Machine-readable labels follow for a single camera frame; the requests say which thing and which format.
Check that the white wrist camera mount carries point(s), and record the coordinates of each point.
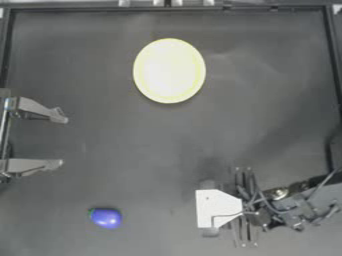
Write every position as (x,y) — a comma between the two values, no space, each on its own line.
(218,208)

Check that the purple toy eggplant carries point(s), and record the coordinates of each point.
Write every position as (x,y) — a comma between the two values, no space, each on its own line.
(107,218)

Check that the yellow round plate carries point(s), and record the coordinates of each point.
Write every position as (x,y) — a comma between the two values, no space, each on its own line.
(168,70)

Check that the black metal frame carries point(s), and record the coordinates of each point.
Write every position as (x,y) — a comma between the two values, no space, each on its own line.
(178,7)

